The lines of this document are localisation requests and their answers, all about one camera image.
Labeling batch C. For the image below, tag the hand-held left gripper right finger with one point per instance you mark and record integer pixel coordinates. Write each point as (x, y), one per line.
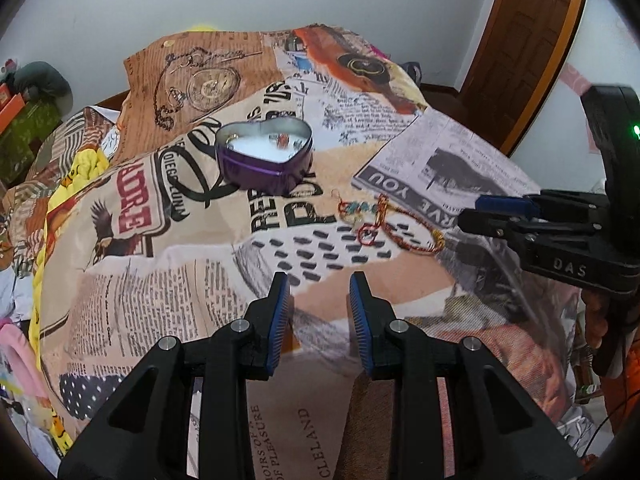
(361, 320)

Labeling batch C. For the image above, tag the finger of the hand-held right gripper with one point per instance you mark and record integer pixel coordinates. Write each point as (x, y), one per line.
(487, 224)
(502, 204)

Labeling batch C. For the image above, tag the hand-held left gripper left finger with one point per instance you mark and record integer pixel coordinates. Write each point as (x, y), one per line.
(279, 320)

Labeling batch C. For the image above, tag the turquoise beaded earring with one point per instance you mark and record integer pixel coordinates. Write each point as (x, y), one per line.
(357, 208)

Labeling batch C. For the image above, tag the purple heart-shaped tin box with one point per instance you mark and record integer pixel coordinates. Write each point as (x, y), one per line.
(265, 152)

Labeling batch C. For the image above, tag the person's right hand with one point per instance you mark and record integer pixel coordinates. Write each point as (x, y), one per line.
(594, 317)

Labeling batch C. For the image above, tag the newspaper print blanket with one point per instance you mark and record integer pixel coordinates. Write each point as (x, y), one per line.
(200, 280)

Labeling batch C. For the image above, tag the brown wooden door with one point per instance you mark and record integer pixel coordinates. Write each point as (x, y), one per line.
(520, 55)

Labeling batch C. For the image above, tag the pink cloth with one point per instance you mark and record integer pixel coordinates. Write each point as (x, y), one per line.
(22, 360)

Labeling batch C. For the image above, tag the green patterned cloth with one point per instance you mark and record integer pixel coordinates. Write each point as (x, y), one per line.
(25, 135)

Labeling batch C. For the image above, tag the grey plush toy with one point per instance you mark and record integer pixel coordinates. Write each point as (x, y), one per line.
(42, 82)

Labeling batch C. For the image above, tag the orange box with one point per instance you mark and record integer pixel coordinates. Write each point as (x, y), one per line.
(10, 107)

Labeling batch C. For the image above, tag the dark wooden bed frame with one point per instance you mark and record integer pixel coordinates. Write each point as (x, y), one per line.
(440, 97)

